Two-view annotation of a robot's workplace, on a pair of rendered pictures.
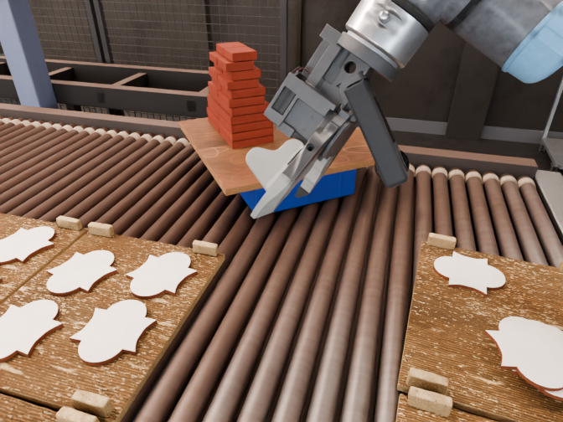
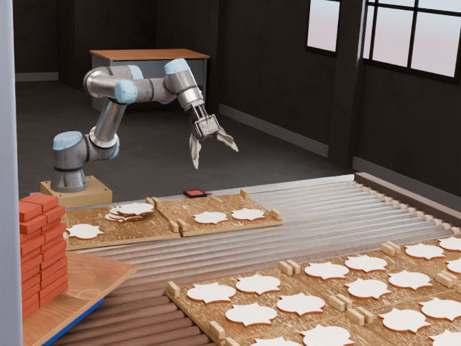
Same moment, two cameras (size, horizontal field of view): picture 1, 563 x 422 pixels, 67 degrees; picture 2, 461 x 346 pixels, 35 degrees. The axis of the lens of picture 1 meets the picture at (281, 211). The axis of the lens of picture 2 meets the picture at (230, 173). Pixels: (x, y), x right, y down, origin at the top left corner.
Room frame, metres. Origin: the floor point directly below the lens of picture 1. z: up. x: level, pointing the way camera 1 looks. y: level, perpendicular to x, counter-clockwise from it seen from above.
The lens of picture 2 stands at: (2.06, 1.63, 1.88)
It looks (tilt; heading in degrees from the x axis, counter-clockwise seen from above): 16 degrees down; 224
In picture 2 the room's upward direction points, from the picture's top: 3 degrees clockwise
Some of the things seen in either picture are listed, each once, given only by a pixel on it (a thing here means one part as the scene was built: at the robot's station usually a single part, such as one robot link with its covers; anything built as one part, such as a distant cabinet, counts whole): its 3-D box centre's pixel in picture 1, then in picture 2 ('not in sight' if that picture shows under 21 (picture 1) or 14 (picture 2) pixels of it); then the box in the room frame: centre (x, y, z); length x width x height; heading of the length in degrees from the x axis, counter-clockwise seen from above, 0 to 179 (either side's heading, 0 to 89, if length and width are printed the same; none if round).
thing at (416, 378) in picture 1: (427, 381); (173, 226); (0.41, -0.22, 0.95); 0.06 x 0.02 x 0.03; 69
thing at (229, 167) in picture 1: (281, 138); (7, 284); (1.19, 0.00, 1.03); 0.50 x 0.50 x 0.02; 24
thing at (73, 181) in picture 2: not in sight; (68, 176); (0.41, -0.90, 0.97); 0.15 x 0.15 x 0.10
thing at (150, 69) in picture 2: not in sight; (149, 81); (-3.75, -5.45, 0.35); 1.31 x 0.68 x 0.70; 165
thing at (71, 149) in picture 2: not in sight; (69, 149); (0.40, -0.90, 1.09); 0.13 x 0.12 x 0.14; 166
